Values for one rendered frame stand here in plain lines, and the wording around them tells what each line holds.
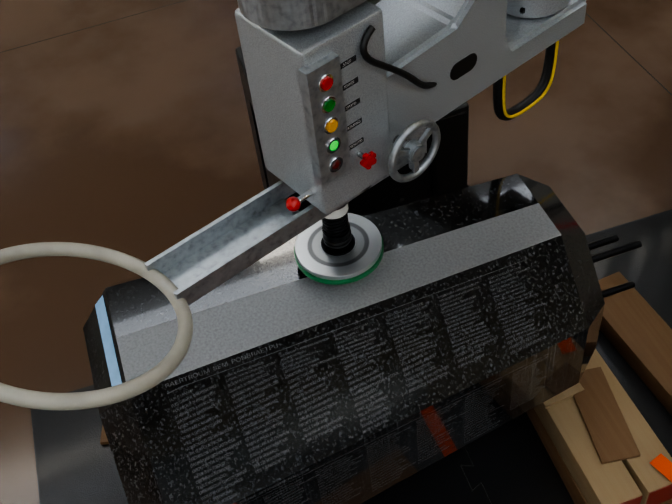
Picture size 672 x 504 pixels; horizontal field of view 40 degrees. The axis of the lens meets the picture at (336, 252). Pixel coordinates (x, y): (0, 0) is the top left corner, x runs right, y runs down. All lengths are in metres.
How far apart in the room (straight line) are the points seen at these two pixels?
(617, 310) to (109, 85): 2.52
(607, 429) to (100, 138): 2.48
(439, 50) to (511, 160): 1.80
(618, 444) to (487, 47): 1.19
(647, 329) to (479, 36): 1.37
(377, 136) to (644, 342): 1.42
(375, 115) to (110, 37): 2.98
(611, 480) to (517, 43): 1.20
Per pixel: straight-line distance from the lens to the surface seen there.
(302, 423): 2.17
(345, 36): 1.73
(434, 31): 1.96
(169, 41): 4.61
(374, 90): 1.85
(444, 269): 2.23
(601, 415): 2.74
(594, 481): 2.64
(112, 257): 1.98
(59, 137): 4.21
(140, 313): 2.26
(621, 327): 3.09
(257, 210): 2.04
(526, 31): 2.23
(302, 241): 2.24
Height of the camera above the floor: 2.51
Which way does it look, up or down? 48 degrees down
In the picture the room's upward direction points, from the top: 8 degrees counter-clockwise
